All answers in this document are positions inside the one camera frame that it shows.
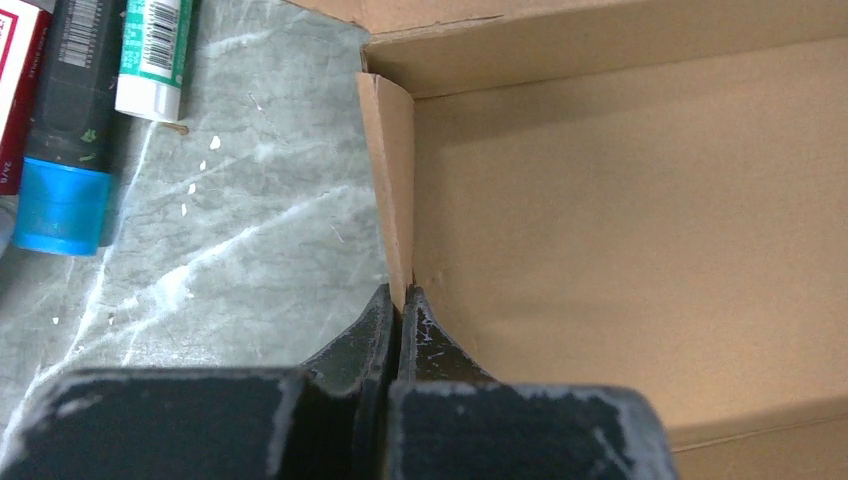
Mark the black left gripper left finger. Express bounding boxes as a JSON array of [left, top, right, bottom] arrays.
[[1, 285, 396, 479]]

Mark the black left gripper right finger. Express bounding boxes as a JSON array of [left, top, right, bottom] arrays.
[[387, 286, 677, 479]]

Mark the brown cardboard box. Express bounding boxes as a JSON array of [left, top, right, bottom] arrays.
[[306, 1, 847, 479]]

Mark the blue capped glue stick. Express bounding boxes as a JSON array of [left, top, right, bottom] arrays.
[[13, 0, 126, 256]]

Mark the white green capped tube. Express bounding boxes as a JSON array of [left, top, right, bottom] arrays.
[[115, 0, 193, 123]]

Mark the small red white box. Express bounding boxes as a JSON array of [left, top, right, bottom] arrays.
[[1, 0, 51, 196]]

